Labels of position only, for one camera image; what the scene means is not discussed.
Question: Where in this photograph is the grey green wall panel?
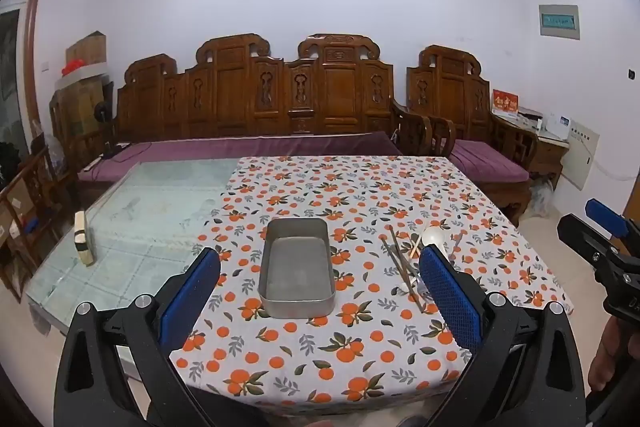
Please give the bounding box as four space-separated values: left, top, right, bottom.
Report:
539 4 581 40

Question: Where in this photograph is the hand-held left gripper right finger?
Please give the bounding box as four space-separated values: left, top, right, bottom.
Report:
418 245 587 427

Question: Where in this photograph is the orange fruit print tablecloth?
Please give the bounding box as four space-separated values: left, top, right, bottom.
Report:
169 154 576 415

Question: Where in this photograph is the person's right hand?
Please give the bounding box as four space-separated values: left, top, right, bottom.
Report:
587 319 623 393

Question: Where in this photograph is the brown wooden chopstick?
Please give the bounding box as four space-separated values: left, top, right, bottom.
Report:
393 231 418 300
388 226 425 314

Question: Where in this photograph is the wooden door frame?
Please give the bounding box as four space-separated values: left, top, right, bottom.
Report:
22 0 51 138

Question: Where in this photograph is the wooden side table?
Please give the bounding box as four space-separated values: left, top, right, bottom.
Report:
515 107 571 188

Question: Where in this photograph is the carved wooden armchair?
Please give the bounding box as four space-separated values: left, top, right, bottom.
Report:
406 45 538 228

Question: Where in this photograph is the rectangular metal tray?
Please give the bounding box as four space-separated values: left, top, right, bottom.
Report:
258 217 336 319

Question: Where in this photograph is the beige block with black band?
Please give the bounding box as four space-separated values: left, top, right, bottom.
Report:
74 210 97 266

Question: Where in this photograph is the black standing fan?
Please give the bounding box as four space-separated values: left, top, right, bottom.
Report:
95 99 113 142

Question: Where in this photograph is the red box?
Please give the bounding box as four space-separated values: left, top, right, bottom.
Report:
491 89 519 115

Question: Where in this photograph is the purple armchair cushion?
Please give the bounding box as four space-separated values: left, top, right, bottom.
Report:
449 139 530 182

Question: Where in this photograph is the clear plastic bag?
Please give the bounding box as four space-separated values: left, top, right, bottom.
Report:
530 179 553 212

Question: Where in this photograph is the cardboard box on shelf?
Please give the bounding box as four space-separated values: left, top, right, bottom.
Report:
66 32 107 68

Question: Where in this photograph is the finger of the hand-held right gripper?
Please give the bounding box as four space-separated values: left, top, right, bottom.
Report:
585 198 640 254
556 213 640 288

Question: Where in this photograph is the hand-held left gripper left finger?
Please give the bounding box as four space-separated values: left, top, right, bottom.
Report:
54 247 222 427

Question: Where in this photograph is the white wall distribution box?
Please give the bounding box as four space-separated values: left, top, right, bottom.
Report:
560 124 601 192

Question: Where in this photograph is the carved wooden sofa bench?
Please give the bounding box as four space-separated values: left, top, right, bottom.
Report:
67 33 433 198

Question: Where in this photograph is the wooden chair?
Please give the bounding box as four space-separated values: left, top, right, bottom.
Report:
0 147 66 303

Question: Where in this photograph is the large white plastic spoon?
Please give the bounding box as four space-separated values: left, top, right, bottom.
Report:
421 227 455 260

